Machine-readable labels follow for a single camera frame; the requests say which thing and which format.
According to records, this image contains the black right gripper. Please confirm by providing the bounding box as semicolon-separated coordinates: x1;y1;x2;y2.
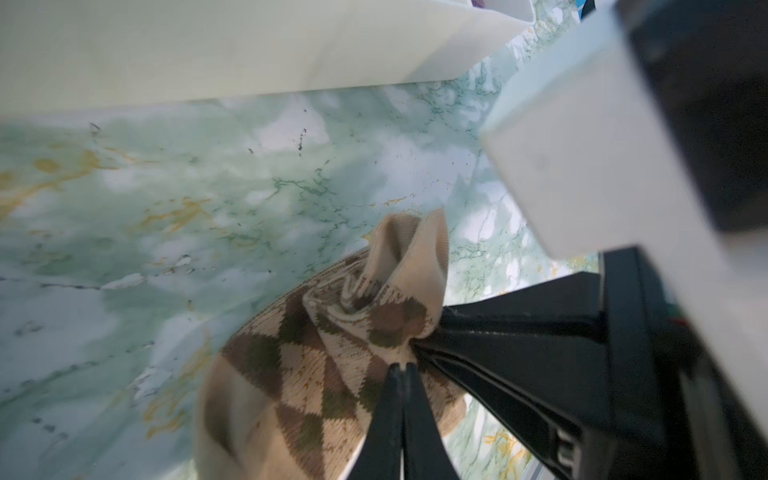
412;248;767;479

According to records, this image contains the white compartment organizer tray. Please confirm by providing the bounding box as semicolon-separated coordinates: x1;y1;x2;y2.
1;0;535;116

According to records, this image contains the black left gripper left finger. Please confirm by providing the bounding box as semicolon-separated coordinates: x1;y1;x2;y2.
348;364;405;480

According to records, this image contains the beige argyle sock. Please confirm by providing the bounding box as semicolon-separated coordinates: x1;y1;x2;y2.
194;210;449;479

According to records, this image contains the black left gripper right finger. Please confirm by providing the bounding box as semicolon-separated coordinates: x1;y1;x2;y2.
403;363;459;480

